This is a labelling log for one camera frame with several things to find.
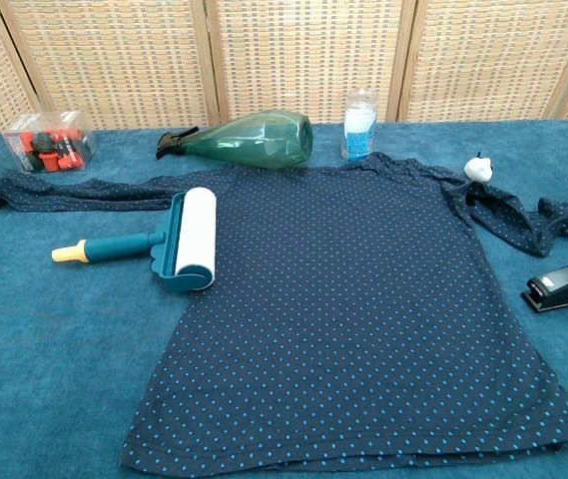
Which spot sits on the black stapler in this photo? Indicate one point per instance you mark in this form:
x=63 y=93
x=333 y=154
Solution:
x=565 y=287

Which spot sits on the clear jar blue label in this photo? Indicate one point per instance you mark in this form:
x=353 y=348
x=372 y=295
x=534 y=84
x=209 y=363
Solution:
x=359 y=130

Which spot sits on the teal table cloth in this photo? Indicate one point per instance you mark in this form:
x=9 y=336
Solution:
x=54 y=349

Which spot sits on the woven rattan folding screen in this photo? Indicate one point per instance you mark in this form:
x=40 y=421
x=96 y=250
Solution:
x=283 y=55

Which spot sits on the dark polka dot shirt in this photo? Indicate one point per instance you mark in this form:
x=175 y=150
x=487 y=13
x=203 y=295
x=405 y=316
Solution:
x=338 y=299

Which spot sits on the clear box of red clips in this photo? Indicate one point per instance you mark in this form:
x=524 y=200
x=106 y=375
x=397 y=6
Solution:
x=49 y=144

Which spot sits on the green spray bottle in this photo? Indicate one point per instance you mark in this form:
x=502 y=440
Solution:
x=258 y=142

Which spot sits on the small white figurine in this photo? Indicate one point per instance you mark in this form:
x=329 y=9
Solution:
x=478 y=168

